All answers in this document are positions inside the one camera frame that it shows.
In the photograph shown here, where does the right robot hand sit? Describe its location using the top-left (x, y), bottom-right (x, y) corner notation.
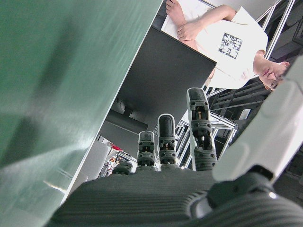
top-left (46, 87), bottom-right (303, 227)

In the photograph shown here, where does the dark Huawei monitor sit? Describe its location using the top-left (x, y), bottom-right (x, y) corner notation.
top-left (103, 25), bottom-right (218, 156)

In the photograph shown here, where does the green conveyor belt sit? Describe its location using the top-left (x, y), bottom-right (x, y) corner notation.
top-left (0, 0), bottom-right (164, 227)

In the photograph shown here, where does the person in white t-shirt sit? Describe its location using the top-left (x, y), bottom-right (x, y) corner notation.
top-left (165, 0), bottom-right (292, 92)

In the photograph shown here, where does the silver conveyor side rail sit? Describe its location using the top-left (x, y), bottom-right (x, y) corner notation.
top-left (60, 0), bottom-right (167, 207)

